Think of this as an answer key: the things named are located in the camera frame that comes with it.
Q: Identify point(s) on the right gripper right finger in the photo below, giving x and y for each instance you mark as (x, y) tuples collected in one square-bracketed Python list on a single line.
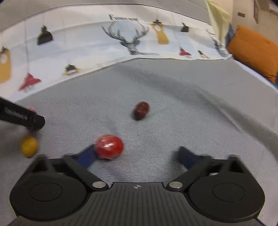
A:
[(197, 166)]

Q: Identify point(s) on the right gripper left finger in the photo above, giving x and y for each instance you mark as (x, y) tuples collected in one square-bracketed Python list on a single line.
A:
[(79, 164)]

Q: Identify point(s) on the red cherry tomato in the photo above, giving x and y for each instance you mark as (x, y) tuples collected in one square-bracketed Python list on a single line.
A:
[(109, 147)]

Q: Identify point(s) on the small dark red jujube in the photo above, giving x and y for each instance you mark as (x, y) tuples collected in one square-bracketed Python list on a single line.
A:
[(141, 110)]

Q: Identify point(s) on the red wrapped fruit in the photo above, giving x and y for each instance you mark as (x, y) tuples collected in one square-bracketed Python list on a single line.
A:
[(33, 110)]

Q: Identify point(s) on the green olive fruit upper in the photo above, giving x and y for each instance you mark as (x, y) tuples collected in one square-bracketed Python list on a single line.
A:
[(29, 146)]

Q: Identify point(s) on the grey patterned sofa cover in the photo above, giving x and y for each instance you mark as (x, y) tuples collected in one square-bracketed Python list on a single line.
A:
[(84, 66)]

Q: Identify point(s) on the orange cushion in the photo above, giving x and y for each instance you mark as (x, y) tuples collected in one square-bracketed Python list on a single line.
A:
[(255, 51)]

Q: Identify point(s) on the pale yellow cloth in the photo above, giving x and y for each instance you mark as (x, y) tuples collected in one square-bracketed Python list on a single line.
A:
[(219, 18)]

